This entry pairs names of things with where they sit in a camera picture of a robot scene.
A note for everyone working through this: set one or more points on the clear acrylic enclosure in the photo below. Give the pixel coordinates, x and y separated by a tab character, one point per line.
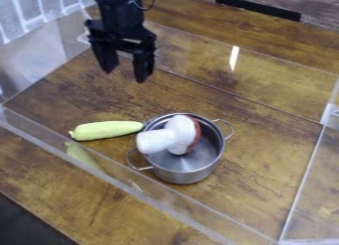
259	75

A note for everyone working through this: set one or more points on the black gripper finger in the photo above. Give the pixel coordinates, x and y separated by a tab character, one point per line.
105	56
143	62

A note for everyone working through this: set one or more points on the white mesh curtain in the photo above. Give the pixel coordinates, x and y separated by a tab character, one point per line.
24	15

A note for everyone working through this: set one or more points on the white and brown toy mushroom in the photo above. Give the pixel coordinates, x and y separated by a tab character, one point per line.
177	137

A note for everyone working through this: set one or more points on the black bar in background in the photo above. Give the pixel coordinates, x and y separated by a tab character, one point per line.
263	9

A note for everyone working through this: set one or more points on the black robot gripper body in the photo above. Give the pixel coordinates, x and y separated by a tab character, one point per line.
119	30

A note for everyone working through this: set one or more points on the yellow-green toy corn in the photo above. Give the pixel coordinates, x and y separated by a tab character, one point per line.
104	129

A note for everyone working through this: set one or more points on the silver metal pot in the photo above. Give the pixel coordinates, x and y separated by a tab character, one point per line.
193	166

